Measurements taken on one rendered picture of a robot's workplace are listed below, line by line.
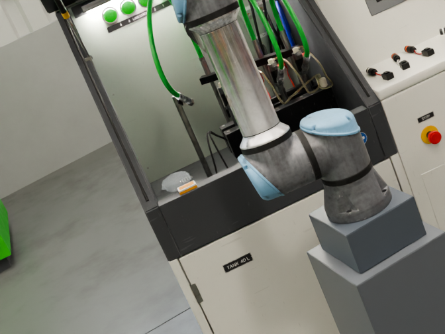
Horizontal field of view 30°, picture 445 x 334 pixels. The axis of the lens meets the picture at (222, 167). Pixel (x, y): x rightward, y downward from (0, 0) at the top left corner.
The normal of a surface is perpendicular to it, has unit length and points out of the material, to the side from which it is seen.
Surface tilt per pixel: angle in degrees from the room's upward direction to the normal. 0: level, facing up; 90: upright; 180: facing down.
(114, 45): 90
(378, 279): 90
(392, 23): 76
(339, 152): 90
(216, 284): 90
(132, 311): 0
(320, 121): 7
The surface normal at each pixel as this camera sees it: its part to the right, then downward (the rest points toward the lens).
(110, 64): 0.21, 0.29
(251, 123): -0.25, 0.33
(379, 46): 0.11, 0.07
